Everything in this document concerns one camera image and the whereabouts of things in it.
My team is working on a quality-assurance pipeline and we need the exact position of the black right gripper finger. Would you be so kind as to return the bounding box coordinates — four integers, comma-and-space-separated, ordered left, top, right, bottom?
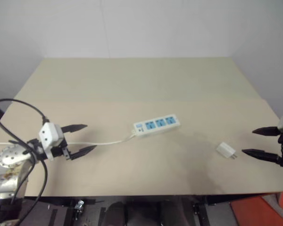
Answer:
241, 148, 280, 165
252, 126, 281, 137

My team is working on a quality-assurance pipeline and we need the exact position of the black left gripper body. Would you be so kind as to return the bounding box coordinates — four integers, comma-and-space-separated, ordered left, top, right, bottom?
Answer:
50, 134, 73, 161

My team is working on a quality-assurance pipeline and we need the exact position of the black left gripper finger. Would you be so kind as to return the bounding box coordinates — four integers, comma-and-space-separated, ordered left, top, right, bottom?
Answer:
61, 123, 89, 134
70, 145, 98, 161

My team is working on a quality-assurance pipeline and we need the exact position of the white plug adapter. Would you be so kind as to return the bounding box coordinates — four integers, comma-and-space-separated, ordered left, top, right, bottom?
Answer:
216, 141, 239, 160

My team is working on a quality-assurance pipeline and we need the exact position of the white power strip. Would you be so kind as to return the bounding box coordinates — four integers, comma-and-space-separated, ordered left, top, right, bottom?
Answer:
133, 114, 182, 137

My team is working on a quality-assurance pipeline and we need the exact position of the orange box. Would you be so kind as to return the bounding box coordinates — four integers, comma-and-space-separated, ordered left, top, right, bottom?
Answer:
228, 191, 283, 226

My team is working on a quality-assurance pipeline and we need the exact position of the white power cord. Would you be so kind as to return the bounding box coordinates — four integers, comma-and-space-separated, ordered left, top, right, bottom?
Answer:
0, 132, 137, 147

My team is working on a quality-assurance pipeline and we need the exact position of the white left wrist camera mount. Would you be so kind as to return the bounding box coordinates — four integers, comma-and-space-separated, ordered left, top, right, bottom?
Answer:
38, 122, 65, 162

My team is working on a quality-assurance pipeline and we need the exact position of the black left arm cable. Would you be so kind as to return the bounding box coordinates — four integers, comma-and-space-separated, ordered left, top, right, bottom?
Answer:
0, 98, 50, 225

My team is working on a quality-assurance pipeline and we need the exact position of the black table frame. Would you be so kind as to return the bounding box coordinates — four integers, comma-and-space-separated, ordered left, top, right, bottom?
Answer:
23, 193, 283, 226

